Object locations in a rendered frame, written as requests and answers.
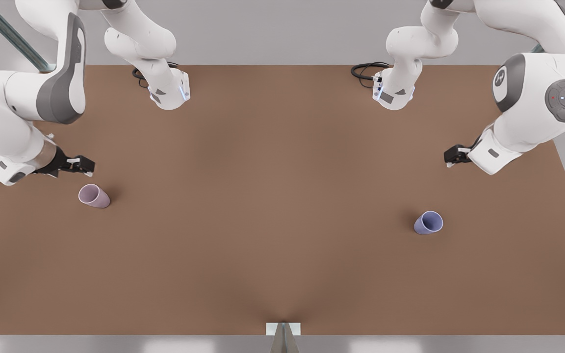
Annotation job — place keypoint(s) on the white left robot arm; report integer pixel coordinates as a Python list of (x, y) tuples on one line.
[(532, 98)]

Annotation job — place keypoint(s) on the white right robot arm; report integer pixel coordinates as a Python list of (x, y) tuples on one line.
[(17, 98)]

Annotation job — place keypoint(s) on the pink cup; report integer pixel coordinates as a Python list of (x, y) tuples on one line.
[(93, 196)]

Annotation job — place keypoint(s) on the purple cup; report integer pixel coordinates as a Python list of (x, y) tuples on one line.
[(428, 222)]

